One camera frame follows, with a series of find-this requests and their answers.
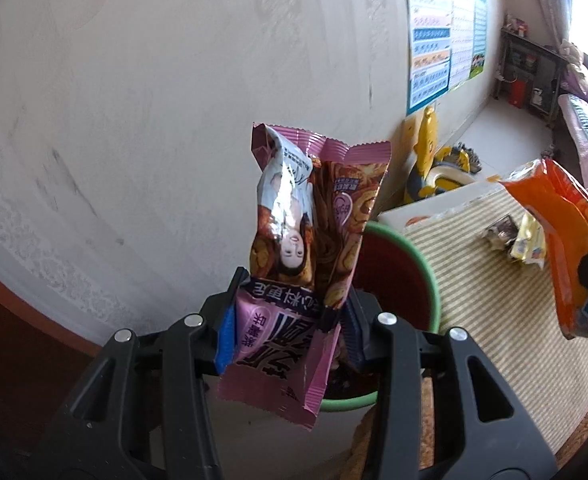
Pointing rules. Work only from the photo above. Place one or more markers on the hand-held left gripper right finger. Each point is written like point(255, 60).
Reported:
point(354, 347)

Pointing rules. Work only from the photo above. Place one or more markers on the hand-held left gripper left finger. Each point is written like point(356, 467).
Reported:
point(226, 345)

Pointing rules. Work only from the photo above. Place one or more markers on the orange snack wrapper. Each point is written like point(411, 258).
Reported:
point(564, 240)

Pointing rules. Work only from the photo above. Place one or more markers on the green-rimmed red bucket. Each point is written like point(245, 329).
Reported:
point(389, 280)

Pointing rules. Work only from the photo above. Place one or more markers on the pink and brown snack wrapper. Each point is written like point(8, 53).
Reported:
point(284, 210)

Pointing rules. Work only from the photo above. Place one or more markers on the yellow snack wrapper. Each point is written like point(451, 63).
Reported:
point(526, 240)

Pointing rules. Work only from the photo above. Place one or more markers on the orange fuzzy cloth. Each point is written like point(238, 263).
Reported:
point(361, 445)

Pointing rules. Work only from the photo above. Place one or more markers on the brown foil wrapper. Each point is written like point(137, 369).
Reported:
point(501, 230)

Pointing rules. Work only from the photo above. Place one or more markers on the yellow checked tablecloth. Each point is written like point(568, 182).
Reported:
point(474, 320)

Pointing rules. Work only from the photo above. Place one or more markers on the yellow toy excavator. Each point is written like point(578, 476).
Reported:
point(461, 156)

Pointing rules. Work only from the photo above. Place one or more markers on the white paper bag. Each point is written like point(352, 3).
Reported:
point(537, 98)

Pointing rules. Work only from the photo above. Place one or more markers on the red box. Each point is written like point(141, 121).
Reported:
point(518, 92)

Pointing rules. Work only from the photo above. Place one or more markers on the yellow duck stool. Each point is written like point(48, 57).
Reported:
point(426, 140)

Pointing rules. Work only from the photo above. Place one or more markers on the dark metal shelf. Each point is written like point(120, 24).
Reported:
point(534, 46)

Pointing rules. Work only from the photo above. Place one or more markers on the white chart wall poster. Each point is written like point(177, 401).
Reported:
point(462, 45)

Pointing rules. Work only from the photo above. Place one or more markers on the green chart wall poster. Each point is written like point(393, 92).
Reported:
point(479, 30)

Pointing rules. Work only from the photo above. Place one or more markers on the blue-bordered letter wall poster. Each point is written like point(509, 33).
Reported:
point(429, 60)

